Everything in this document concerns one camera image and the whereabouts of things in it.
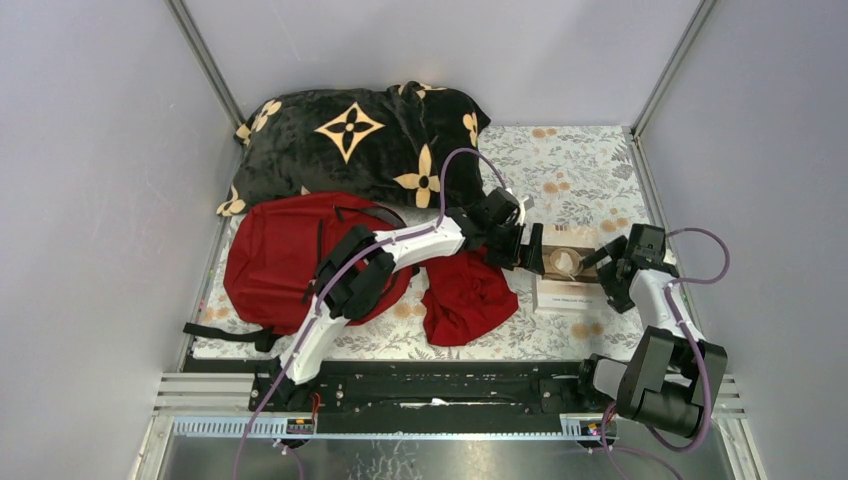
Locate white beige cover book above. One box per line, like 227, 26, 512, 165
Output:
532, 224, 607, 313

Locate black floral plush blanket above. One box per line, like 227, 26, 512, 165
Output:
216, 81, 491, 217

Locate red student backpack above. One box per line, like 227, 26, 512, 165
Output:
183, 192, 406, 353

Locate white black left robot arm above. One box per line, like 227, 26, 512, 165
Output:
269, 187, 545, 411

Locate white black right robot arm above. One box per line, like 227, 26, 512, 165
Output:
573, 224, 728, 451

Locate red cloth garment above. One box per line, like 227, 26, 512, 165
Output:
422, 247, 519, 347

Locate floral patterned table mat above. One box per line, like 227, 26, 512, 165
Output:
192, 125, 690, 362

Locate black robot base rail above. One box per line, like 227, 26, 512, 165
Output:
248, 361, 610, 436

